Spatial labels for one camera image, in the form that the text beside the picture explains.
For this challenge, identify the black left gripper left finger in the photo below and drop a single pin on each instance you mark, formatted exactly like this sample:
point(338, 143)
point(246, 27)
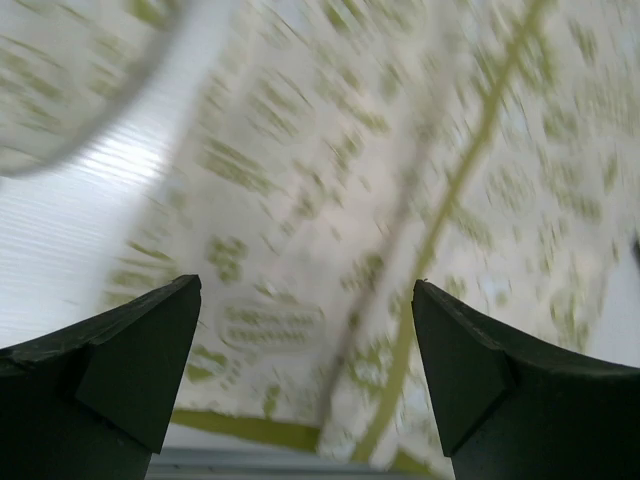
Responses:
point(94, 400)

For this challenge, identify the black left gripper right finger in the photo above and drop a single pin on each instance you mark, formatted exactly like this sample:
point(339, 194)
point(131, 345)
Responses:
point(511, 406)

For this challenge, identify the cream printed hooded jacket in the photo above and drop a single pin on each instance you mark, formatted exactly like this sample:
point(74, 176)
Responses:
point(309, 161)

